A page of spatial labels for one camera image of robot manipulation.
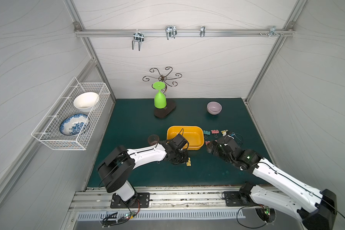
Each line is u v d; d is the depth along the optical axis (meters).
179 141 0.67
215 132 0.98
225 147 0.57
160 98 0.89
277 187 0.48
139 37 0.78
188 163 0.84
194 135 1.00
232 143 0.57
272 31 0.77
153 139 0.93
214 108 1.13
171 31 0.76
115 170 0.44
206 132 0.98
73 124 0.65
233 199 0.74
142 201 0.73
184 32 0.77
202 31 0.78
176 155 0.69
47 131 0.57
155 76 0.91
